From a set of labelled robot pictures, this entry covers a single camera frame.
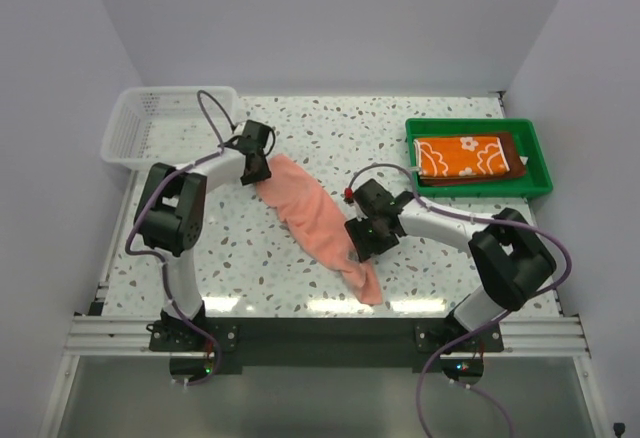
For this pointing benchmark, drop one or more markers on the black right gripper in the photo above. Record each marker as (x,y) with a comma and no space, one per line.
(366,247)

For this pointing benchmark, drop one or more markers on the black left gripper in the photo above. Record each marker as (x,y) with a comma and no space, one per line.
(262,175)

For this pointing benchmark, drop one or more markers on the peach pink towel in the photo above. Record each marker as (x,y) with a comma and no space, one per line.
(317,224)

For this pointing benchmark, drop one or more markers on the orange patterned cream towel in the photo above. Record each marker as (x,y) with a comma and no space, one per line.
(460,157)

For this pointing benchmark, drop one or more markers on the brown towel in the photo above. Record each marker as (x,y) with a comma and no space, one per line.
(516,161)

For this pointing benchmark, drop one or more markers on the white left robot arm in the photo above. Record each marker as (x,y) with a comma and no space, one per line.
(169,221)

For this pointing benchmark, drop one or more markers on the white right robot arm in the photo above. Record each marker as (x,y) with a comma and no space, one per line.
(510,258)

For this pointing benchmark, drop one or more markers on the white plastic laundry basket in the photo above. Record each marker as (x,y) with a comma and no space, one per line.
(168,124)

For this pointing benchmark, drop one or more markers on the green plastic tray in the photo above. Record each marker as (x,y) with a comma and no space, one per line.
(535,182)

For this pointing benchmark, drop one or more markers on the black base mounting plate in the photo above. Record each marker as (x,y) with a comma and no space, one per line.
(229,345)

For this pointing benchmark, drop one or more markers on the aluminium rail frame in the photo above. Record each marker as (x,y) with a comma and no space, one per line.
(539,337)

